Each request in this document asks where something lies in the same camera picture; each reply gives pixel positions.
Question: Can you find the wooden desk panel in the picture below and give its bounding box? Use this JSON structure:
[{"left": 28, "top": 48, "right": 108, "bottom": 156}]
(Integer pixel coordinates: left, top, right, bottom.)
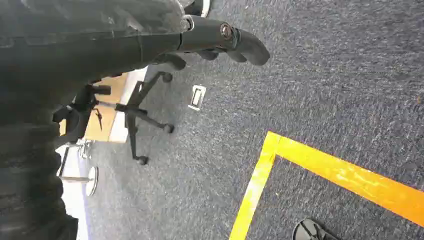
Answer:
[{"left": 58, "top": 67, "right": 149, "bottom": 144}]

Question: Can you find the yellow floor tape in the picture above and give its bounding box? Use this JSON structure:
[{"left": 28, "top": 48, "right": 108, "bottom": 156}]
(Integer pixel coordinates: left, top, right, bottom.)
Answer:
[{"left": 228, "top": 131, "right": 424, "bottom": 240}]

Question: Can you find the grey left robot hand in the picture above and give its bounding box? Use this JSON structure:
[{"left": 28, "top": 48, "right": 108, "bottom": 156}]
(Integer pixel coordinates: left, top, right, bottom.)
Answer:
[{"left": 0, "top": 0, "right": 271, "bottom": 128}]

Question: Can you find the black robot foot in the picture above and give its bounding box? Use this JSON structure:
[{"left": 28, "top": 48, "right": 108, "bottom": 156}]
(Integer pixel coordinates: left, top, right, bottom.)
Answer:
[{"left": 292, "top": 217, "right": 342, "bottom": 240}]

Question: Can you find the ribbed grey left arm sleeve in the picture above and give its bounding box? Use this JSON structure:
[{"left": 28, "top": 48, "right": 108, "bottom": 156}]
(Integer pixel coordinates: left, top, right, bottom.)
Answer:
[{"left": 0, "top": 121, "right": 80, "bottom": 240}]

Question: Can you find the black office chair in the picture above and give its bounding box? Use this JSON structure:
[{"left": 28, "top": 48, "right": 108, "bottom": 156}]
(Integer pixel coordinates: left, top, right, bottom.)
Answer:
[{"left": 52, "top": 71, "right": 176, "bottom": 166}]

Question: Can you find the silver floor socket plate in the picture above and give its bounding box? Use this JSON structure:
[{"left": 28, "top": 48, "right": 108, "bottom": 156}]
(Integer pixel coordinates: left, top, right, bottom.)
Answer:
[{"left": 187, "top": 84, "right": 207, "bottom": 112}]

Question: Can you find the white round-base stand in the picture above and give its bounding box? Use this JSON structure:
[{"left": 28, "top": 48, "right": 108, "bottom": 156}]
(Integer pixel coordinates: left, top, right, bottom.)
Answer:
[{"left": 56, "top": 139, "right": 100, "bottom": 198}]

